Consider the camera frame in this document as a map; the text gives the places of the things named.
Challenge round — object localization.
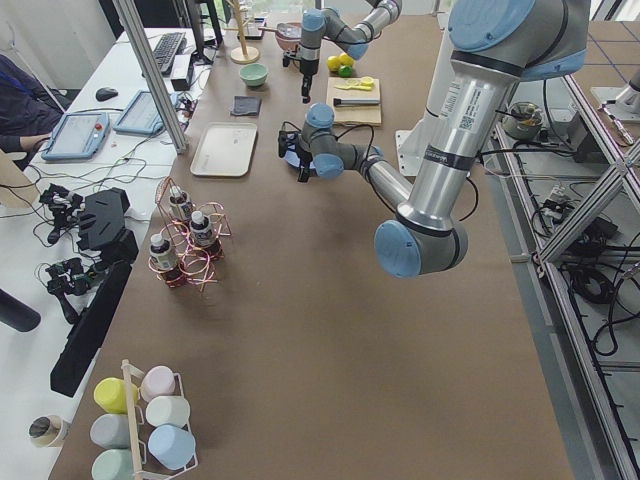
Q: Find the grey folded cloth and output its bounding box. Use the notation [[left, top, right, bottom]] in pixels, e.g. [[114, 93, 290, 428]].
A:
[[230, 96, 262, 116]]

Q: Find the copper wire bottle rack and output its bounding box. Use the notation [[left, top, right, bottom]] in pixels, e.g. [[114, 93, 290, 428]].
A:
[[148, 177, 232, 289]]

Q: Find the white cup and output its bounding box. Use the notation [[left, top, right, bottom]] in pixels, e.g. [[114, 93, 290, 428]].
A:
[[145, 396, 191, 428]]

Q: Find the wooden mug tree stand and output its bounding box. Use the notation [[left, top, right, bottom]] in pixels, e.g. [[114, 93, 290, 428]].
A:
[[226, 0, 260, 65]]

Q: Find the white wire cup rack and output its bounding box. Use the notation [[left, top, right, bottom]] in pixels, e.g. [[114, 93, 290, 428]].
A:
[[121, 359, 199, 479]]

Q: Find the cream rabbit tray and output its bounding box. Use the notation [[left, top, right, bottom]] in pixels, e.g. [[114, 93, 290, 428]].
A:
[[190, 122, 258, 178]]

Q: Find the lower left drink bottle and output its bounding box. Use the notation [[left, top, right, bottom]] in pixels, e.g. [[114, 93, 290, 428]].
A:
[[189, 210, 222, 259]]

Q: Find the seated person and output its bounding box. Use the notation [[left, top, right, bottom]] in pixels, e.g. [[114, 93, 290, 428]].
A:
[[1, 55, 63, 153]]

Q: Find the blue cup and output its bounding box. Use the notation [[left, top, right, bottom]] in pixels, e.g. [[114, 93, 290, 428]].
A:
[[147, 424, 196, 470]]

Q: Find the teach pendant tablet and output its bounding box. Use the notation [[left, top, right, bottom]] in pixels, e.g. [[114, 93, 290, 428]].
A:
[[41, 111, 110, 161], [113, 90, 164, 136]]

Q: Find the wooden cutting board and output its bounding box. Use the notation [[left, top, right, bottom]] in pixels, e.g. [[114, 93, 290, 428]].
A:
[[326, 77, 382, 126]]

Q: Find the black angular stand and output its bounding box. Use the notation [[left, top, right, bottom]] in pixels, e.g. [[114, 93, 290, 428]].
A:
[[46, 187, 139, 397]]

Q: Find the black computer mouse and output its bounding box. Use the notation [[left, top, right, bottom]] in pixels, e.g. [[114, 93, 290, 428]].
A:
[[95, 87, 119, 102]]

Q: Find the blue plate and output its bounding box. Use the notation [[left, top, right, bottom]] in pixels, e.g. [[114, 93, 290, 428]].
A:
[[284, 151, 316, 175]]

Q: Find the left teach pendant tablet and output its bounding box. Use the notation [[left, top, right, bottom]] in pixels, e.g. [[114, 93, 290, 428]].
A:
[[41, 111, 110, 161]]

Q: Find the lower right drink bottle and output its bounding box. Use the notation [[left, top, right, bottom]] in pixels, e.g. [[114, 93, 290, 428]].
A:
[[149, 233, 184, 287]]

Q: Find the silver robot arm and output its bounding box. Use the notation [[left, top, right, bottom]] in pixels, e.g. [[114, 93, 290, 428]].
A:
[[293, 1, 590, 278], [298, 0, 402, 103]]

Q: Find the grey cup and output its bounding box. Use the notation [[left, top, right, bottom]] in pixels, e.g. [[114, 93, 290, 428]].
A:
[[90, 413, 130, 449]]

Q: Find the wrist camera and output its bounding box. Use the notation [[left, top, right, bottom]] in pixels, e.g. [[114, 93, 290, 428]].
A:
[[277, 130, 299, 158]]

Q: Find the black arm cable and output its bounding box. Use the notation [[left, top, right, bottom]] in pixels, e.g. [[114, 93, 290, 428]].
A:
[[282, 107, 549, 222]]

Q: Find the yellow cup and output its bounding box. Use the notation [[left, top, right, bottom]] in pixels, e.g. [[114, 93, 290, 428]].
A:
[[93, 377, 127, 414]]

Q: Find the green bowl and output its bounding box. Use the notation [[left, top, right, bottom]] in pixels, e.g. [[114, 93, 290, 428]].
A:
[[239, 63, 269, 88]]

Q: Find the pink bowl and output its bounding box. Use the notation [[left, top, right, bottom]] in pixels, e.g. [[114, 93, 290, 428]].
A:
[[275, 22, 302, 52]]

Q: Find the green cup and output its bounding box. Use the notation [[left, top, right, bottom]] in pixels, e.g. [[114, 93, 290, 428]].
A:
[[91, 449, 134, 480]]

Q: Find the green lime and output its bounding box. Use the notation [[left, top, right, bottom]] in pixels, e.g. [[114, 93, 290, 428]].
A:
[[338, 65, 353, 78]]

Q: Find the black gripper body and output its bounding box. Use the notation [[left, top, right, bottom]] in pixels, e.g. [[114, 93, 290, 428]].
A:
[[295, 134, 313, 173], [301, 73, 315, 96]]

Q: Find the top dark drink bottle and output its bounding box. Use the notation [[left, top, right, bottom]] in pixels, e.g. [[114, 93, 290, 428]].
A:
[[169, 185, 194, 223]]

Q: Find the upper yellow lemon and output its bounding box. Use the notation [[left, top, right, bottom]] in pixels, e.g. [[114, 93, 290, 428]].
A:
[[326, 56, 342, 72]]

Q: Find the aluminium frame post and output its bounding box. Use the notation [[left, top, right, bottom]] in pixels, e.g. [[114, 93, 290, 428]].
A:
[[114, 0, 188, 154]]

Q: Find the tape roll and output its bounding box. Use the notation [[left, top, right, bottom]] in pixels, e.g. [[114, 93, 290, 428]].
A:
[[28, 415, 70, 448]]

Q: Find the black keyboard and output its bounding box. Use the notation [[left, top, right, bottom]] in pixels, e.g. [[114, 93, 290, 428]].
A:
[[153, 32, 186, 76]]

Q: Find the right teach pendant tablet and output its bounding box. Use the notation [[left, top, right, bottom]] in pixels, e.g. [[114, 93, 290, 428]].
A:
[[113, 90, 164, 136]]

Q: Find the pink cup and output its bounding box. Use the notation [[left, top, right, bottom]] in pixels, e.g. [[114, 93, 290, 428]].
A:
[[140, 365, 175, 402]]

